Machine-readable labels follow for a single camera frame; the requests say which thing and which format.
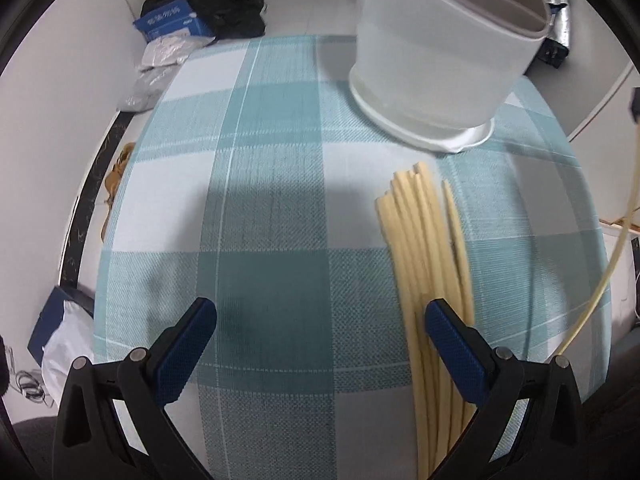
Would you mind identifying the white plastic mail bag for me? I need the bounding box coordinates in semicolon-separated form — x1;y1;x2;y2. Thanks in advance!
139;35;215;72

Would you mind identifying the black clothes pile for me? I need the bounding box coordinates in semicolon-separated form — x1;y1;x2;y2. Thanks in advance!
140;0;266;40

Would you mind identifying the silver folded umbrella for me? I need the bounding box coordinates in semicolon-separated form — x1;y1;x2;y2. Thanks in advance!
536;0;570;68

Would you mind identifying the dark blue flat box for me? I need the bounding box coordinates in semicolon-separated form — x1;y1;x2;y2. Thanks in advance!
27;286;94;366

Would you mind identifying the white utensil holder cup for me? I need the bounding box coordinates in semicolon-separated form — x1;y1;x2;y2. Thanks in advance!
349;0;550;153

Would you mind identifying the tan suede boot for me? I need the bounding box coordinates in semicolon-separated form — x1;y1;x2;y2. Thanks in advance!
100;142;136;240

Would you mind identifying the blue cardboard box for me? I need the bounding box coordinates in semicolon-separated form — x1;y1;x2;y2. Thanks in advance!
134;0;215;42

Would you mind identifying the teal plaid placemat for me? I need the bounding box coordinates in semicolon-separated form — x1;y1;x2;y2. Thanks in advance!
94;36;606;479

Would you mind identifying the grey plastic mail bag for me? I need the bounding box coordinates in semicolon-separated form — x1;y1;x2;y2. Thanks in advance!
117;65;180;113

